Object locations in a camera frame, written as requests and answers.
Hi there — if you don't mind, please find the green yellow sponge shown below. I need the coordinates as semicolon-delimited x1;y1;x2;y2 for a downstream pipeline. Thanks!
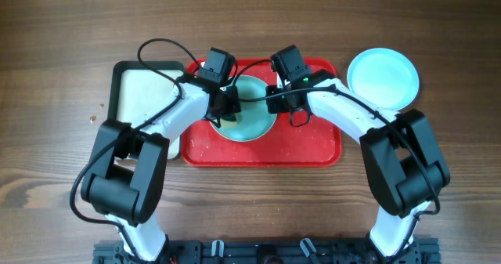
221;114;238;123

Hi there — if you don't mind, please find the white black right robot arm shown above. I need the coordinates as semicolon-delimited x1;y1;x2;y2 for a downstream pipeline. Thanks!
266;69;451;260

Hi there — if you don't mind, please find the black metal water tray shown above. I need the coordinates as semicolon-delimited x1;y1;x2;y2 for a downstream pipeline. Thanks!
107;60;186;161

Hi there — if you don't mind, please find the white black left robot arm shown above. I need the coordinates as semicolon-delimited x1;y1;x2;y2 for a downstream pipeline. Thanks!
70;74;240;263

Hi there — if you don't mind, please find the light blue plate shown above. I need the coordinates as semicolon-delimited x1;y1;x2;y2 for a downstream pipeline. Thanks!
347;48;420;110

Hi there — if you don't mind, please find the mint green plate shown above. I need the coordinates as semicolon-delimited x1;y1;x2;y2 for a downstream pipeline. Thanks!
212;75;277;142

